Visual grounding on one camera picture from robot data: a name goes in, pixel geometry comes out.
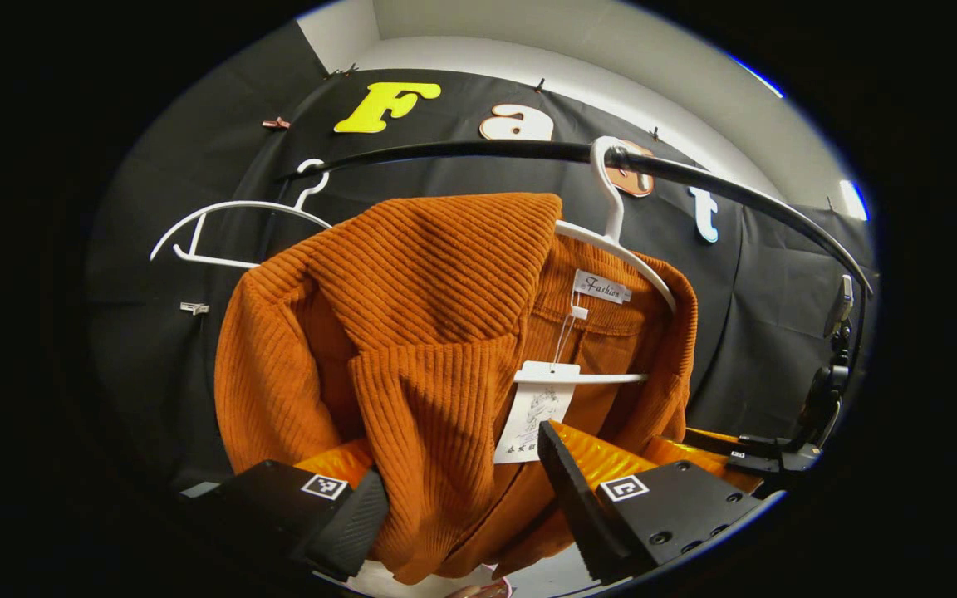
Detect small ceiling light panel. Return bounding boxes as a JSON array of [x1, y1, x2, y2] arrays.
[[840, 179, 870, 222]]

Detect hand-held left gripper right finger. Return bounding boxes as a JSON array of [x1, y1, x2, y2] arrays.
[[537, 419, 766, 586]]

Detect black clothes rail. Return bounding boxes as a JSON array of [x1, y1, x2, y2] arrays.
[[277, 140, 876, 300]]

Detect orange corduroy jacket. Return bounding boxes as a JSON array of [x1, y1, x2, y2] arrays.
[[213, 193, 699, 586]]

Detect white hanger with crossbar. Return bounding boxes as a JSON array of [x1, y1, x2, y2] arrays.
[[514, 135, 679, 387]]

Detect empty white hanger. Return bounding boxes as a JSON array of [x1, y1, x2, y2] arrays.
[[150, 158, 335, 271]]

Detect white paper hang tag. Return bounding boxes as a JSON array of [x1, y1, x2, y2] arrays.
[[493, 360, 582, 464]]

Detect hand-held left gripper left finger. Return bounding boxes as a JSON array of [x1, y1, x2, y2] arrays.
[[175, 439, 390, 582]]

